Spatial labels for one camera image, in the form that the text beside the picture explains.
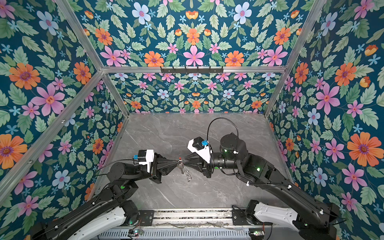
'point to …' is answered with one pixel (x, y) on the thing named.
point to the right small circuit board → (256, 232)
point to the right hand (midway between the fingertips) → (186, 158)
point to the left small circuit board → (134, 232)
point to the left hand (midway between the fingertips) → (177, 164)
